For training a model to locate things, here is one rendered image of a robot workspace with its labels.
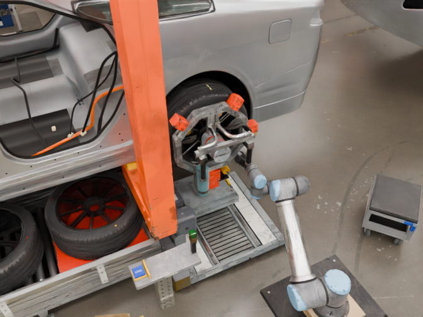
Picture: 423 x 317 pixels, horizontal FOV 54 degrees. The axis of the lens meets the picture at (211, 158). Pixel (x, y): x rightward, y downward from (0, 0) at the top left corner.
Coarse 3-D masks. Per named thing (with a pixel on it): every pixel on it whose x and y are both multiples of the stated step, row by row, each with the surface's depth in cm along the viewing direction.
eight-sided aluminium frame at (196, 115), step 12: (204, 108) 271; (216, 108) 271; (228, 108) 274; (192, 120) 267; (180, 132) 274; (240, 132) 300; (180, 144) 275; (240, 144) 302; (180, 156) 282; (192, 168) 295; (216, 168) 306
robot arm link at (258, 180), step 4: (256, 168) 296; (248, 172) 295; (252, 172) 293; (256, 172) 292; (260, 172) 293; (248, 176) 296; (252, 176) 292; (256, 176) 290; (260, 176) 289; (252, 180) 292; (256, 180) 288; (260, 180) 288; (264, 180) 290; (252, 184) 294; (256, 184) 289; (260, 184) 290; (264, 184) 292; (256, 188) 294; (260, 188) 292
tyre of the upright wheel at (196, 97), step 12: (192, 84) 281; (204, 84) 282; (216, 84) 285; (168, 96) 282; (180, 96) 276; (192, 96) 273; (204, 96) 271; (216, 96) 274; (228, 96) 280; (168, 108) 277; (180, 108) 270; (192, 108) 271; (240, 108) 291; (168, 120) 274; (180, 168) 302
